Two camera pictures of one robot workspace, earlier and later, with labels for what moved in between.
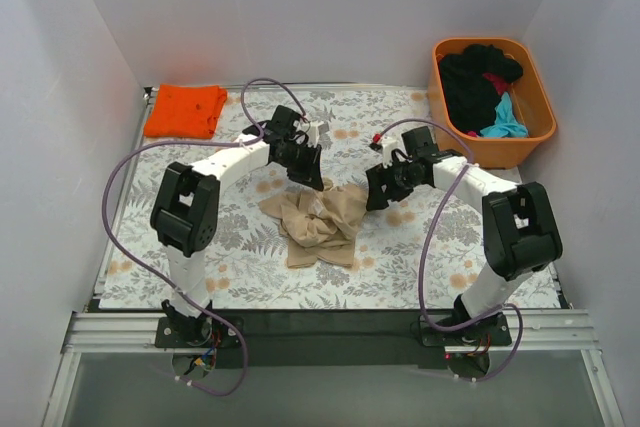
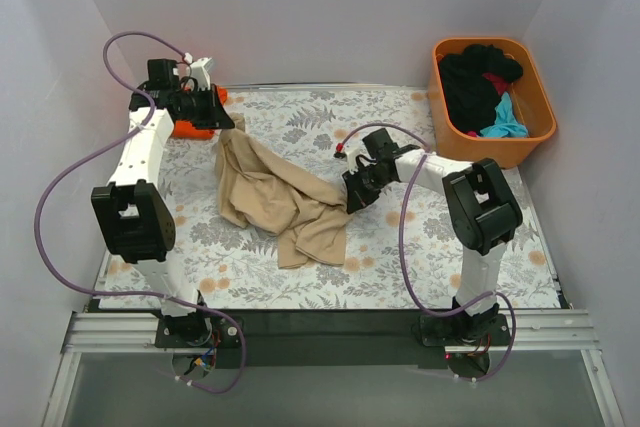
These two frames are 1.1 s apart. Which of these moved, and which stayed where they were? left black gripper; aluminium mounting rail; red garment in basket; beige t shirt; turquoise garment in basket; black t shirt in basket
Moved: beige t shirt; left black gripper
Stayed: turquoise garment in basket; aluminium mounting rail; red garment in basket; black t shirt in basket
